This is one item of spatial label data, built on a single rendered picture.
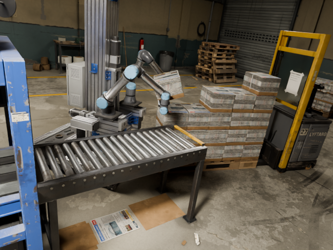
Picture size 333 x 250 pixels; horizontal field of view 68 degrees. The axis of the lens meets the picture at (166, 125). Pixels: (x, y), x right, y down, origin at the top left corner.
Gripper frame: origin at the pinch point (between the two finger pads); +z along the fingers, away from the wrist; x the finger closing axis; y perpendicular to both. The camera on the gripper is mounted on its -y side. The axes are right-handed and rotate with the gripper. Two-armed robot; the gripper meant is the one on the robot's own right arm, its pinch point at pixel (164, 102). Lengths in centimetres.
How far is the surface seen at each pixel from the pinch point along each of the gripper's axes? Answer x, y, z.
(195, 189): -13, -69, -65
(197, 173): -18, -53, -65
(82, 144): 66, 6, -77
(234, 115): -79, -49, 36
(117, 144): 41, -4, -72
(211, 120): -49, -46, 28
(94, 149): 55, 2, -83
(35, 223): 69, 0, -154
